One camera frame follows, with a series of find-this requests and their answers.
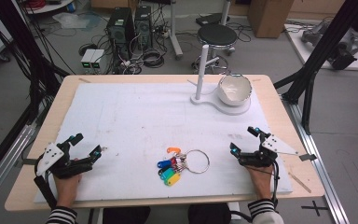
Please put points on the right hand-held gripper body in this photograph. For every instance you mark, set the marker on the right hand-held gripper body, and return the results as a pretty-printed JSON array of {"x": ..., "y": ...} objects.
[{"x": 265, "y": 154}]

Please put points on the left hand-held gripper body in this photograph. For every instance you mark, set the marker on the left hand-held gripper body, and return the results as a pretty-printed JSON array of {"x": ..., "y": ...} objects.
[{"x": 51, "y": 157}]

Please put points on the person's right hand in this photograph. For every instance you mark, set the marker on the person's right hand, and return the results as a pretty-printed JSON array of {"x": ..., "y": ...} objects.
[{"x": 263, "y": 182}]

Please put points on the person's left hand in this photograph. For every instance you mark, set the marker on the person's left hand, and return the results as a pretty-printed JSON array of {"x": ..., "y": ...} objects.
[{"x": 66, "y": 189}]

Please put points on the thin wooden stick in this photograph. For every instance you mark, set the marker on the thin wooden stick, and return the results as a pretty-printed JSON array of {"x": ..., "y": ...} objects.
[{"x": 300, "y": 182}]

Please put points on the white ceramic bowl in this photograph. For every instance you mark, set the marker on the white ceramic bowl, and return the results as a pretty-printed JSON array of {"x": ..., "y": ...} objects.
[{"x": 234, "y": 90}]

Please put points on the white foam board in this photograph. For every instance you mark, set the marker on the white foam board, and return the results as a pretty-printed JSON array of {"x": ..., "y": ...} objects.
[{"x": 143, "y": 118}]

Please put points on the person's dark trouser leg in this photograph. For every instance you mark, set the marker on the person's dark trouser leg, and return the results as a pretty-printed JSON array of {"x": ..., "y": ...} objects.
[
  {"x": 209, "y": 214},
  {"x": 126, "y": 215}
]

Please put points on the black tape cross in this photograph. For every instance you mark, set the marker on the black tape cross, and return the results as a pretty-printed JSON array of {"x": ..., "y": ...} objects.
[{"x": 315, "y": 207}]

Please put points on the white power supply unit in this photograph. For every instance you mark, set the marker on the white power supply unit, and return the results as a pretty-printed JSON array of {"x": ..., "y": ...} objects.
[
  {"x": 98, "y": 59},
  {"x": 87, "y": 59}
]

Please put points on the white platform board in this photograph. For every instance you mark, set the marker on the white platform board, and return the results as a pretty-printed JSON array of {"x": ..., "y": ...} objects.
[{"x": 304, "y": 49}]

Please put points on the black round stool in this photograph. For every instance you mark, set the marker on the black round stool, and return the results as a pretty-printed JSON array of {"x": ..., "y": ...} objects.
[{"x": 217, "y": 34}]

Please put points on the cardboard box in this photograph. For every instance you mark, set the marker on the cardboard box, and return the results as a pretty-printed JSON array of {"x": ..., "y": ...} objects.
[{"x": 270, "y": 17}]

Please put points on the black computer tower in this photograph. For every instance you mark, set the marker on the black computer tower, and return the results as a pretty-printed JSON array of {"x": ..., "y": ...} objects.
[
  {"x": 143, "y": 26},
  {"x": 119, "y": 31}
]

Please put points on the clear plastic sheet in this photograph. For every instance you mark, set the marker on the clear plastic sheet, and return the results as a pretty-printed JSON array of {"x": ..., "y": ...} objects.
[{"x": 74, "y": 21}]

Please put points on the flat black case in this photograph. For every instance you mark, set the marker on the flat black case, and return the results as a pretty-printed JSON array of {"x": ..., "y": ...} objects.
[{"x": 211, "y": 19}]

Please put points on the grey robot device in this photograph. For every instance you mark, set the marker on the grey robot device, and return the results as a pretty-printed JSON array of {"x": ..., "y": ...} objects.
[{"x": 345, "y": 46}]

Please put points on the white table leg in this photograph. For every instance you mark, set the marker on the white table leg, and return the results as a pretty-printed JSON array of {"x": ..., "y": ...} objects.
[{"x": 174, "y": 31}]

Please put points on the round white table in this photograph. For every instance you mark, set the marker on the round white table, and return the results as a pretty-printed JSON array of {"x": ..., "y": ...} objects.
[{"x": 49, "y": 6}]

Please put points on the grey metal bracket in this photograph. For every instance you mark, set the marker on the grey metal bracket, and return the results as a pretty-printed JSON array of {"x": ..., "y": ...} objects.
[{"x": 307, "y": 157}]

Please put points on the aluminium rail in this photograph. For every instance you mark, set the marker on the aluminium rail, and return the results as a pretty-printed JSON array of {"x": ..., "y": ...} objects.
[
  {"x": 320, "y": 168},
  {"x": 3, "y": 168}
]

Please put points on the white stand with post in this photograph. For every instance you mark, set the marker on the white stand with post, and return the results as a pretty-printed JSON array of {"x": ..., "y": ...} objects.
[{"x": 201, "y": 71}]

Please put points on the black metal frame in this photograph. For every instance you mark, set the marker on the black metal frame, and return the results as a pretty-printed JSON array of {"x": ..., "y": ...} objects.
[
  {"x": 320, "y": 46},
  {"x": 21, "y": 46}
]

